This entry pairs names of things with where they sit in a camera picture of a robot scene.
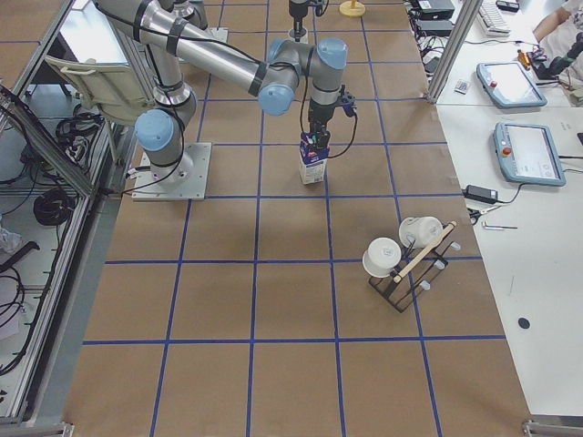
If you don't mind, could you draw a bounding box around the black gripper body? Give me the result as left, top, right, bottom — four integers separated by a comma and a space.
289, 0, 306, 33
308, 102, 335, 134

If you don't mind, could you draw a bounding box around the blue white milk carton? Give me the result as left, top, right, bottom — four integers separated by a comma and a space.
299, 133, 330, 185

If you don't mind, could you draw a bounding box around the white HOME mug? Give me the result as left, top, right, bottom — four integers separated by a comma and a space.
288, 28, 308, 44

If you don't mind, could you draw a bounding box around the wooden mug tree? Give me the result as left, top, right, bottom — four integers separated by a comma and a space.
339, 0, 366, 17

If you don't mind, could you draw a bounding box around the white mug on rack rear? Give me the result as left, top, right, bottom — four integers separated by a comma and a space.
399, 217, 443, 249

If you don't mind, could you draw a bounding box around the white mug on rack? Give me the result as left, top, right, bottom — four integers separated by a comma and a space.
363, 237, 402, 279
399, 217, 443, 249

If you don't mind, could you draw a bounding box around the white mug on rack front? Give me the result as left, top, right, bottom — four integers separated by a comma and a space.
363, 237, 402, 279

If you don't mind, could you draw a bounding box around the small remote control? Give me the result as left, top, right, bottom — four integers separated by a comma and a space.
455, 80, 469, 95

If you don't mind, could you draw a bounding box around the black power adapter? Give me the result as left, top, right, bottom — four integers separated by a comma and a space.
462, 185, 498, 205

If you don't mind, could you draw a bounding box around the hex key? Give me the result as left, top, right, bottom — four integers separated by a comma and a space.
482, 221, 518, 230

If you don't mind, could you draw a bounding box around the far teach pendant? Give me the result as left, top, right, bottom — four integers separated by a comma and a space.
476, 61, 547, 108

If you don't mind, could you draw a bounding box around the teach pendant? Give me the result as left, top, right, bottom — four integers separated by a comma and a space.
476, 61, 547, 108
493, 122, 566, 187

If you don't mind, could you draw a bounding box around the near teach pendant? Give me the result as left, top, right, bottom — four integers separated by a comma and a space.
493, 122, 566, 187

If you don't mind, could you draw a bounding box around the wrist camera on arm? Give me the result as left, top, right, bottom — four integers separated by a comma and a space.
337, 91, 356, 117

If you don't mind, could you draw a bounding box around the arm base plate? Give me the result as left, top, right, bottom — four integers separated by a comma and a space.
206, 27, 229, 43
130, 142, 212, 201

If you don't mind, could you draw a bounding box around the black wire mug rack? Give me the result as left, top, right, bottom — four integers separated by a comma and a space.
368, 240, 449, 313

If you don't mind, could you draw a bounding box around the aluminium frame post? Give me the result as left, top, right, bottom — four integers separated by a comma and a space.
426, 0, 482, 104

